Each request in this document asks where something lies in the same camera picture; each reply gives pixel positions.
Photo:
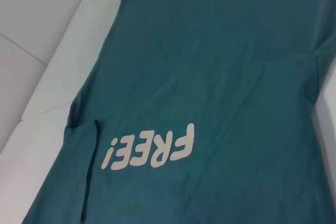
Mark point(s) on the teal FREE print T-shirt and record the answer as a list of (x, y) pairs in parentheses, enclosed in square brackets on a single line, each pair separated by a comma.
[(210, 77)]

